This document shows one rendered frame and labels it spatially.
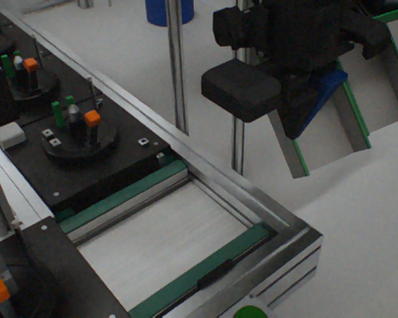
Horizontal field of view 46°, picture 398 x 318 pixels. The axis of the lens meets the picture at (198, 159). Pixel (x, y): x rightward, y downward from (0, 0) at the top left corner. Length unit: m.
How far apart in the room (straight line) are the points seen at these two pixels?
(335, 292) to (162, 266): 0.27
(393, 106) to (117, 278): 0.57
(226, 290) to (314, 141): 0.29
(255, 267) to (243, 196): 0.14
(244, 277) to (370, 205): 0.35
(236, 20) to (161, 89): 0.82
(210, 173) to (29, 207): 0.31
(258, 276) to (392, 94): 0.45
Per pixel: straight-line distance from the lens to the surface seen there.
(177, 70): 0.89
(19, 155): 0.92
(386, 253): 0.87
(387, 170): 1.03
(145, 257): 0.76
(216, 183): 0.80
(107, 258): 0.77
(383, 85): 0.94
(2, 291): 0.57
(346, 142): 0.84
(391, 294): 0.82
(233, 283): 0.68
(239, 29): 0.43
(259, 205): 0.77
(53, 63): 1.19
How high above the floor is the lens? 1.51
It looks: 40 degrees down
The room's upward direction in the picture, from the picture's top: 3 degrees counter-clockwise
